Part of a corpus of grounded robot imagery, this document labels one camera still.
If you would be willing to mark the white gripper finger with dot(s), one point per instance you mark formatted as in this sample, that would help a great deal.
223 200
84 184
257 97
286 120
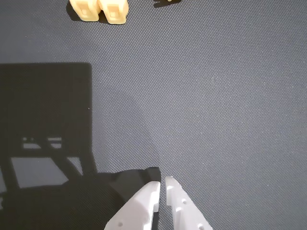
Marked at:
182 210
140 206

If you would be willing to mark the dark grey mat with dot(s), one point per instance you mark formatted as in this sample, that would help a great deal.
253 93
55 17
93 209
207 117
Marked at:
216 95

